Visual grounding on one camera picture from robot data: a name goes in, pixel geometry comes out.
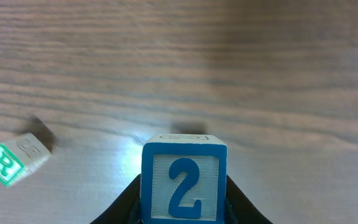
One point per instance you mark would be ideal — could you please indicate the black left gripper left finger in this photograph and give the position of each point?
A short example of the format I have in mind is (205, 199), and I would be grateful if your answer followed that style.
(125, 209)

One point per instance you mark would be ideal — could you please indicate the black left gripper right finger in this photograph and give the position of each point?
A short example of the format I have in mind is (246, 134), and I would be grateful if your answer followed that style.
(239, 209)

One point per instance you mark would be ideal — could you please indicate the blue number 2 block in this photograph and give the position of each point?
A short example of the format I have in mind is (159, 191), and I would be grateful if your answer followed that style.
(183, 179)

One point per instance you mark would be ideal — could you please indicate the green letter R block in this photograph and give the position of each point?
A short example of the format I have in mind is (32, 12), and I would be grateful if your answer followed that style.
(21, 157)

